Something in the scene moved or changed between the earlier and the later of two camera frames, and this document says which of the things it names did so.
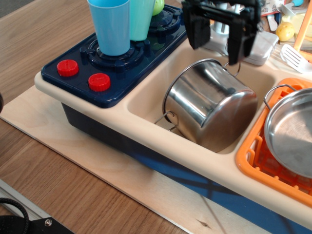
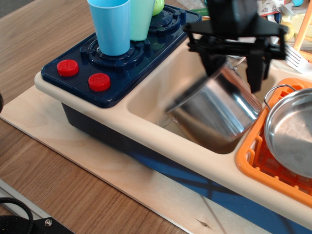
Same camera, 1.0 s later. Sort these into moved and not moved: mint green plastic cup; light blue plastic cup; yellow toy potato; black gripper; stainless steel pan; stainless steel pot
Moved: stainless steel pot; black gripper
Not moved: stainless steel pan; yellow toy potato; mint green plastic cup; light blue plastic cup
